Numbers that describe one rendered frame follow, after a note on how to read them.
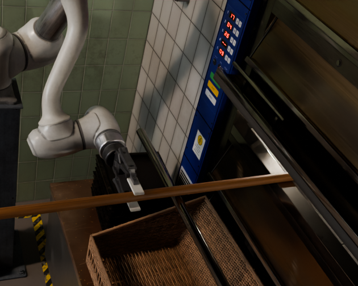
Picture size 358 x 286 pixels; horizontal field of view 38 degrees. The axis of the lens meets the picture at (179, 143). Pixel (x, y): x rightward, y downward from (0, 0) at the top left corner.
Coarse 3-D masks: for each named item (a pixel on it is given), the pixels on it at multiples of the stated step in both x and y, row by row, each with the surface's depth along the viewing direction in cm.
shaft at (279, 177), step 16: (256, 176) 169; (272, 176) 171; (288, 176) 173; (128, 192) 151; (144, 192) 152; (160, 192) 154; (176, 192) 156; (192, 192) 159; (0, 208) 136; (16, 208) 137; (32, 208) 138; (48, 208) 140; (64, 208) 142; (80, 208) 145
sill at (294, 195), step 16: (240, 128) 195; (240, 144) 193; (256, 144) 189; (256, 160) 184; (272, 160) 183; (288, 192) 171; (288, 208) 169; (304, 208) 166; (304, 224) 163; (320, 224) 162; (320, 240) 156; (336, 240) 158; (336, 256) 152; (336, 272) 151; (352, 272) 148
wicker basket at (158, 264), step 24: (144, 216) 204; (168, 216) 209; (192, 216) 215; (216, 216) 204; (96, 240) 200; (120, 240) 206; (144, 240) 212; (168, 240) 219; (192, 240) 215; (216, 240) 203; (96, 264) 194; (120, 264) 208; (144, 264) 210; (168, 264) 213; (192, 264) 212; (240, 264) 191
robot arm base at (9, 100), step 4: (12, 80) 218; (8, 88) 206; (12, 88) 212; (0, 92) 203; (4, 92) 205; (8, 92) 207; (12, 92) 209; (0, 96) 204; (4, 96) 206; (8, 96) 206; (12, 96) 207; (0, 100) 204; (4, 100) 205; (8, 100) 206; (12, 100) 206; (16, 100) 207; (12, 104) 206
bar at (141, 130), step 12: (144, 132) 181; (144, 144) 177; (156, 156) 172; (156, 168) 169; (168, 180) 164; (180, 204) 156; (192, 228) 150; (204, 240) 147; (204, 252) 144; (216, 264) 140; (216, 276) 138
